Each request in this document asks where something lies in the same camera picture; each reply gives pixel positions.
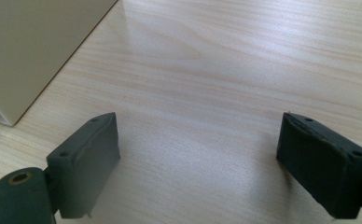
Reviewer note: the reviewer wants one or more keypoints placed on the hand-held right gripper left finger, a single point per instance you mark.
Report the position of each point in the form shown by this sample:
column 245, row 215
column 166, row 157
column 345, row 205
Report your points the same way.
column 84, row 168

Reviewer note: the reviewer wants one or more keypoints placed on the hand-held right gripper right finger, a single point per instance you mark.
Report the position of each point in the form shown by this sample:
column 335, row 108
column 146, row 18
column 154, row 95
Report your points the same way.
column 322, row 161

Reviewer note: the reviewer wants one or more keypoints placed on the beige box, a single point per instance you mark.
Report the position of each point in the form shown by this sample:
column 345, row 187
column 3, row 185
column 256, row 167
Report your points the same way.
column 33, row 53

